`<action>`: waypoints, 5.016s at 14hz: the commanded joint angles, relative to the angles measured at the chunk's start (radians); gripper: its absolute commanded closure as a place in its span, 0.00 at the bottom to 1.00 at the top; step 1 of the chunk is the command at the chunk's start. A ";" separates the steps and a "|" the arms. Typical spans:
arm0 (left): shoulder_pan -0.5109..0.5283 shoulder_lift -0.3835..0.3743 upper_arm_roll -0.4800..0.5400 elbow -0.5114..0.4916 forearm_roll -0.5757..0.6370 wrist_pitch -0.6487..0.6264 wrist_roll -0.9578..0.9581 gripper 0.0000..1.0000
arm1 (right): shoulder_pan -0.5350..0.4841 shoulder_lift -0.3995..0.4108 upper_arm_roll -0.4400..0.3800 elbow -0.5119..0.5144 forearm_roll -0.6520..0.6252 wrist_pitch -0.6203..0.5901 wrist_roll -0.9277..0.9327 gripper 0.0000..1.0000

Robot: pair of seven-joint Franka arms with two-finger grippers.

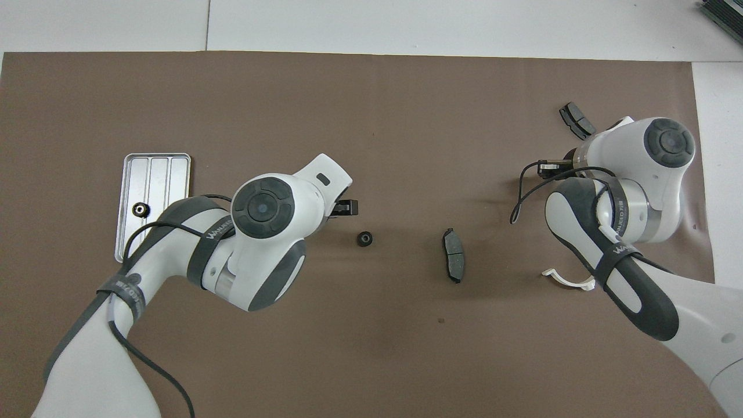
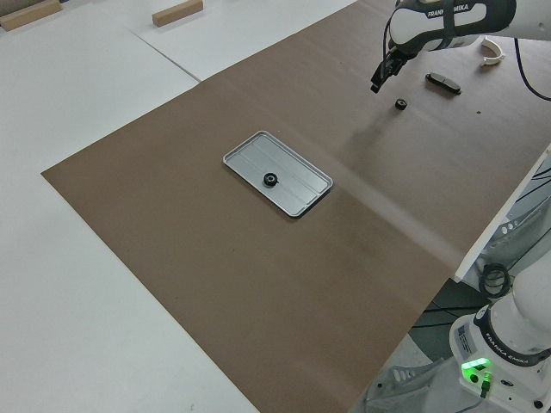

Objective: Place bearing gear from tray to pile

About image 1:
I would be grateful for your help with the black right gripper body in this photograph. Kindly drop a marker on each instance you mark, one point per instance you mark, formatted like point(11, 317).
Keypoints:
point(557, 168)

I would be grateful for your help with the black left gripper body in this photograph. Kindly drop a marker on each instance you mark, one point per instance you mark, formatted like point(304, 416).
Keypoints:
point(347, 208)

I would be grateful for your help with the large black bearing gear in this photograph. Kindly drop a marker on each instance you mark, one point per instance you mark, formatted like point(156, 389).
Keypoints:
point(140, 209)
point(364, 238)

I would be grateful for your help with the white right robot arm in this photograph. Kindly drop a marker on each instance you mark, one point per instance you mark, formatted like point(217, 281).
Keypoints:
point(638, 174)

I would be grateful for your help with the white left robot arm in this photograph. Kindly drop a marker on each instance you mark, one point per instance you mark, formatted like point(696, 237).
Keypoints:
point(174, 244)

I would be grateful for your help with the silver ribbed metal tray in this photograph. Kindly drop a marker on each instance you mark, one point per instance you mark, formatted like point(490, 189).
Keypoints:
point(151, 174)

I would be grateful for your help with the short dark brake pad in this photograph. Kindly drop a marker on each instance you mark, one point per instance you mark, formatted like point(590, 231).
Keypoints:
point(572, 115)

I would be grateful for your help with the brown paper table mat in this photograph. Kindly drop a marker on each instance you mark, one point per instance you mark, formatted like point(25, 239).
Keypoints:
point(377, 116)

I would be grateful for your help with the long dark brake pad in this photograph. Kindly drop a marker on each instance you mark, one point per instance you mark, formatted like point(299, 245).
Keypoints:
point(454, 255)

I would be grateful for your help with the white semicircular plastic clamp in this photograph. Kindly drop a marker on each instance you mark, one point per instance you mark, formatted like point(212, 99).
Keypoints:
point(586, 285)

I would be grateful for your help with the black ridged device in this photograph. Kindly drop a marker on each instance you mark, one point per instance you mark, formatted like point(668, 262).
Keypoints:
point(725, 11)

